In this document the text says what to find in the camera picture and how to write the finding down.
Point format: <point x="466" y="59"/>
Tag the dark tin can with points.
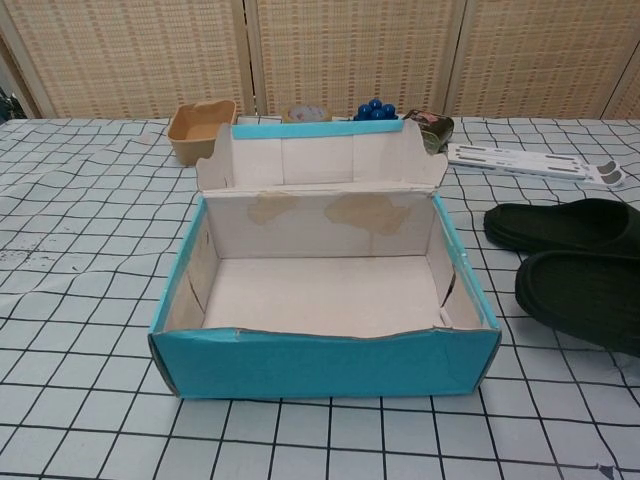
<point x="437" y="132"/>

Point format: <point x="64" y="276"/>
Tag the blue cardboard shoe box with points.
<point x="325" y="365"/>

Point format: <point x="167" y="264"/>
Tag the white folding stand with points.
<point x="525" y="160"/>

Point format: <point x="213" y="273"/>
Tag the brown paper tray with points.
<point x="195" y="142"/>

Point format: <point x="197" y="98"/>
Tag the white black checkered tablecloth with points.
<point x="100" y="250"/>

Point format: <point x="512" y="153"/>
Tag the blue ball cluster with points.
<point x="372" y="111"/>

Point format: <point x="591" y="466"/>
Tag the black rubber slipper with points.
<point x="550" y="225"/>
<point x="580" y="305"/>

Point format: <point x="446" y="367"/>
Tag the bamboo folding screen panel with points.
<point x="130" y="55"/>
<point x="350" y="50"/>
<point x="550" y="55"/>

